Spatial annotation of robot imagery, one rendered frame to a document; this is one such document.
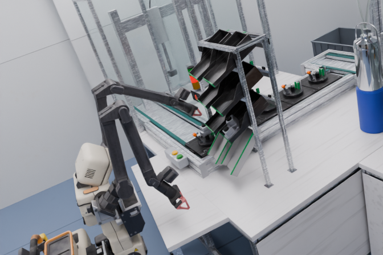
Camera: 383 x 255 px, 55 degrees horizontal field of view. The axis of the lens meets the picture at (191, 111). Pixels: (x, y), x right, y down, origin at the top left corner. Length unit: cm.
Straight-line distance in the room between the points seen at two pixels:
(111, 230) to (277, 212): 87
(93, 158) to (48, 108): 266
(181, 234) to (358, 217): 103
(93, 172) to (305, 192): 106
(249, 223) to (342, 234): 64
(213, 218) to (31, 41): 295
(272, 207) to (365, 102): 81
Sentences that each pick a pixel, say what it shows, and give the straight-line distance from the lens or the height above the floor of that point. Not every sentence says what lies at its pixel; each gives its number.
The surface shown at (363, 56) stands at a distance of 219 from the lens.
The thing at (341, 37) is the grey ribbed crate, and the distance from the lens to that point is 441.
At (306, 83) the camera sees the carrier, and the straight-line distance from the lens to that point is 288.
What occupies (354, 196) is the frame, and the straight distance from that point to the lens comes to 228.
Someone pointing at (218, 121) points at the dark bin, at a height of 122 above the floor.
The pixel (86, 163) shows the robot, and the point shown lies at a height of 137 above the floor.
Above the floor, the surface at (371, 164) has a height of 86.
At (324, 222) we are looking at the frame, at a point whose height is 64.
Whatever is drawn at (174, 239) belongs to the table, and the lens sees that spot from 197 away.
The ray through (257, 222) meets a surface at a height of 86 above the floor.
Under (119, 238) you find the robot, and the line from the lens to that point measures 208.
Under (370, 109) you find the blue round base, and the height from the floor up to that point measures 102.
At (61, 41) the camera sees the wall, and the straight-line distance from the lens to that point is 428.
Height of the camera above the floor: 217
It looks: 25 degrees down
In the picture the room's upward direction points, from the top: 18 degrees counter-clockwise
